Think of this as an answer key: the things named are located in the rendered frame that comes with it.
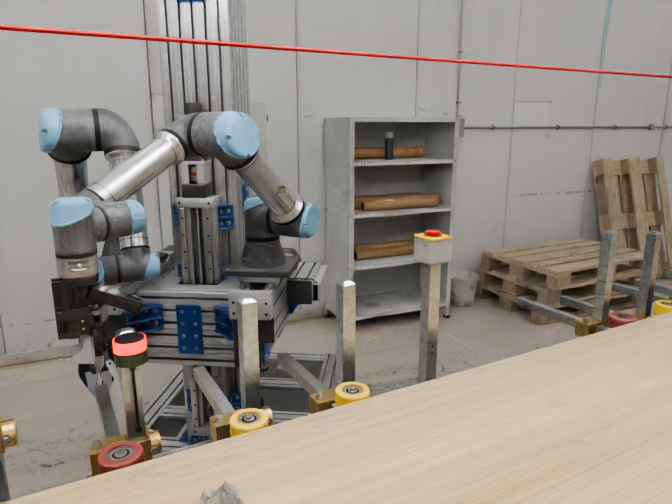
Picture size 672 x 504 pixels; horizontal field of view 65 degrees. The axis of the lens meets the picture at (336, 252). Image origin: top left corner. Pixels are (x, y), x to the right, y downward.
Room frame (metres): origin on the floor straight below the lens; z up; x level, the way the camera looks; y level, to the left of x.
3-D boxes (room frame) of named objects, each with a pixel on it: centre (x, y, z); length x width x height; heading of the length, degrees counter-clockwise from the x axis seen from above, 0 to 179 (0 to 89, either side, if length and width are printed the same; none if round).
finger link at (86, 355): (1.00, 0.51, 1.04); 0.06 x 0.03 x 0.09; 119
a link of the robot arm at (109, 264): (1.34, 0.64, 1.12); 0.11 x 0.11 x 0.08; 27
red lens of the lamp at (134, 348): (0.94, 0.39, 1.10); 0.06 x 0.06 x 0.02
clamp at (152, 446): (0.97, 0.43, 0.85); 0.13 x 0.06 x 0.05; 119
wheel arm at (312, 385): (1.29, 0.06, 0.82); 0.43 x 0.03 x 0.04; 29
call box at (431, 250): (1.35, -0.25, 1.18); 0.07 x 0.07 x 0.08; 29
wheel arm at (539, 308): (1.77, -0.82, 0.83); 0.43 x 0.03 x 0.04; 29
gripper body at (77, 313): (1.01, 0.52, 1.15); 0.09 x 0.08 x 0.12; 119
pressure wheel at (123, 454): (0.87, 0.40, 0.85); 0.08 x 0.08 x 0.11
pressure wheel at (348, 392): (1.11, -0.04, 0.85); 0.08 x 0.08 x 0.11
